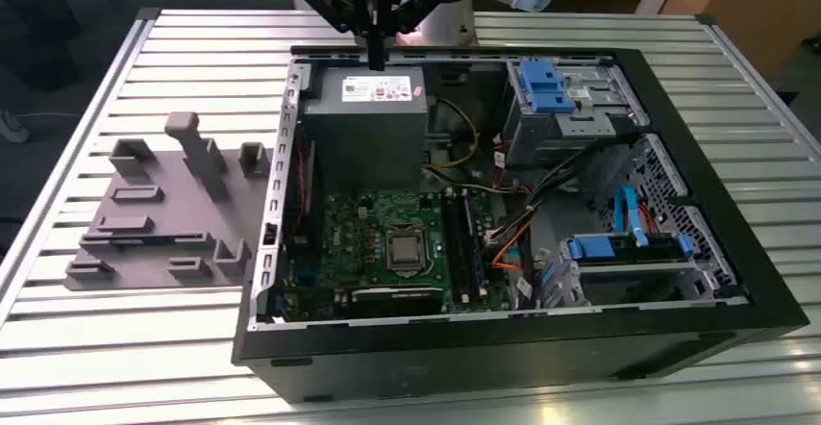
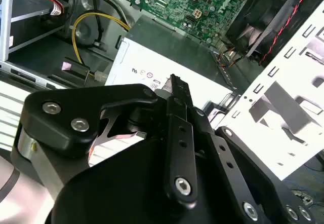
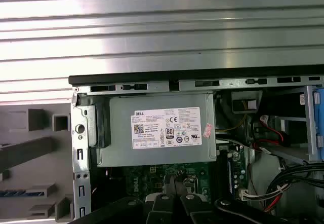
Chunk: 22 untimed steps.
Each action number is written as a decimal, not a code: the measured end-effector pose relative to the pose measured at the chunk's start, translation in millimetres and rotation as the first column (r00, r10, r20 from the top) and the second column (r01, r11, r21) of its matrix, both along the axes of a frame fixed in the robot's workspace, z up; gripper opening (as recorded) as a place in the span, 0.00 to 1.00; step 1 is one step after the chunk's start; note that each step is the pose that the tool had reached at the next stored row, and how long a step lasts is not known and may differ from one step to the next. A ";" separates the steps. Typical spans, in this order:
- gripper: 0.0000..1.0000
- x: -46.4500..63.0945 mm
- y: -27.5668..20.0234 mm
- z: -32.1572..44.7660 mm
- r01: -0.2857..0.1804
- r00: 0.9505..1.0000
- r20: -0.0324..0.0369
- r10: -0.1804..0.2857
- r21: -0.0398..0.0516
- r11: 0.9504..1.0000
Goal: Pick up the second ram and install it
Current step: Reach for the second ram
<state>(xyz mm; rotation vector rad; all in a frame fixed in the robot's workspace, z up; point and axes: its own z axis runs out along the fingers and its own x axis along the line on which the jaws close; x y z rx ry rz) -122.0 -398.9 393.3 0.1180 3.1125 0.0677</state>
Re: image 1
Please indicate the blue carrier with black disk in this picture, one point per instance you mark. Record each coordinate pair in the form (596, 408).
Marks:
(593, 248)

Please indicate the grey power supply unit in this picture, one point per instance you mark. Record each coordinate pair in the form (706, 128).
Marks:
(366, 146)

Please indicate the grey parts rack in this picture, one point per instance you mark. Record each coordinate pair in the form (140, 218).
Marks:
(174, 213)

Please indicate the green motherboard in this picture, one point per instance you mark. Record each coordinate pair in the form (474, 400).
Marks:
(359, 213)

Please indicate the tall blue drive carrier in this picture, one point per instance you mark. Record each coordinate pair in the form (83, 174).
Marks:
(542, 88)

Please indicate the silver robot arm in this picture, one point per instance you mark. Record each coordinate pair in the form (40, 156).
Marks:
(449, 16)

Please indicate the white floor stand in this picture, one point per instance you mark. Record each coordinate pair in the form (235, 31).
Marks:
(12, 127)

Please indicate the grey metal drive cage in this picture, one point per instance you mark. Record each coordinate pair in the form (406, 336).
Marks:
(545, 141)

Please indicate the wooden cabinet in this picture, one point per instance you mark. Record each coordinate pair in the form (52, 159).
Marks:
(757, 2)

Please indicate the black RAM slot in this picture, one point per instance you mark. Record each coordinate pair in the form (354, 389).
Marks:
(465, 247)
(454, 247)

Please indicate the silver CPU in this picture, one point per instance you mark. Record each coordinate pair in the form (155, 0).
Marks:
(405, 249)

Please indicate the black PC case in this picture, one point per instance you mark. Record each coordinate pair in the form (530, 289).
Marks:
(449, 357)

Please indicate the grey metal disk bay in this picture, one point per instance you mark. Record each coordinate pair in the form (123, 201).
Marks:
(641, 266)

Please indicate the black graphics card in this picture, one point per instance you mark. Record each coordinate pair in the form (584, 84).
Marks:
(398, 300)

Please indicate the blue expansion slot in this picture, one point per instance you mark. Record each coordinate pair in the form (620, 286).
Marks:
(307, 275)

